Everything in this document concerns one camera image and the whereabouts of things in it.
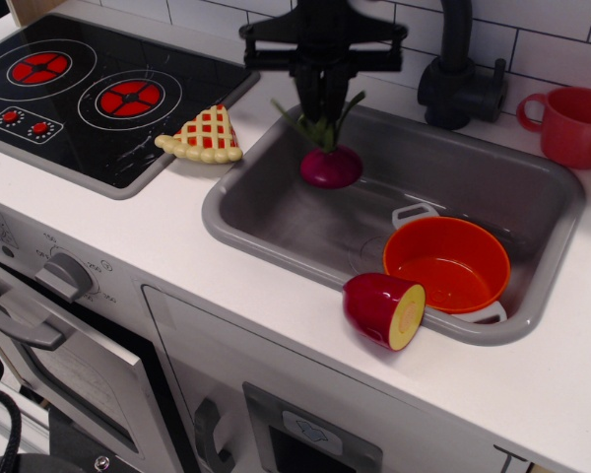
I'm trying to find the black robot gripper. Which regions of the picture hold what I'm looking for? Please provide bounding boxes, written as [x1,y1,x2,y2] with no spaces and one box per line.
[239,1,408,122]

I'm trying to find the purple toy beet green leaves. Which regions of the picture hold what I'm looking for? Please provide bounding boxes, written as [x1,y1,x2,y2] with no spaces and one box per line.
[271,91,366,189]

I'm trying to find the black sink faucet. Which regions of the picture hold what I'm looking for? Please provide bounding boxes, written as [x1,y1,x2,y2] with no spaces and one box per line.
[417,0,507,130]

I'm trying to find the grey plastic sink basin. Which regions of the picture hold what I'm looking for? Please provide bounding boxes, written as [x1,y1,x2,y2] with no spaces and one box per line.
[202,106,586,346]

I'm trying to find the toy lattice pie slice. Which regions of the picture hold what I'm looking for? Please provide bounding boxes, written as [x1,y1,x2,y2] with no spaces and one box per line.
[154,103,243,165]

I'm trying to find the halved red toy fruit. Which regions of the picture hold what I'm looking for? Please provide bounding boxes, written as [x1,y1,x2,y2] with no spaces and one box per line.
[343,273,427,352]

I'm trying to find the black toy stove top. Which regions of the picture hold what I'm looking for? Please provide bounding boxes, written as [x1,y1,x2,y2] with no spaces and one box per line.
[0,14,259,200]

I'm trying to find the red plastic cup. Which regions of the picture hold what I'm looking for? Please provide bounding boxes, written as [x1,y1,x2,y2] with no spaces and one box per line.
[516,87,591,169]

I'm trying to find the grey oven knob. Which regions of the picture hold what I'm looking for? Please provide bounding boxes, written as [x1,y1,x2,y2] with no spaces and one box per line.
[34,252,94,303]

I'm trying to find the grey dishwasher panel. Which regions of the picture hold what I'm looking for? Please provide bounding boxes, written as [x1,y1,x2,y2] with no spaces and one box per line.
[242,382,383,472]

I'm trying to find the toy oven door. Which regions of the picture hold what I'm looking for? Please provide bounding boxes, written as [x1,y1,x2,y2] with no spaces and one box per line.
[0,267,181,472]

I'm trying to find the orange toy pot grey handles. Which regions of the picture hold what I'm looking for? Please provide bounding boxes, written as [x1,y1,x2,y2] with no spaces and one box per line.
[382,203,511,324]

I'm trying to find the grey cabinet door handle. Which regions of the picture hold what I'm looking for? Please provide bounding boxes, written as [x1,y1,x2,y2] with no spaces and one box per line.
[194,398,235,473]

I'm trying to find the grey oven door handle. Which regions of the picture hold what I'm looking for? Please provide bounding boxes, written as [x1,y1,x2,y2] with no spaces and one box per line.
[0,271,68,352]

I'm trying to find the black braided cable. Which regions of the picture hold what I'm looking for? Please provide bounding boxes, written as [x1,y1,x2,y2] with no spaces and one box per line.
[0,386,23,462]

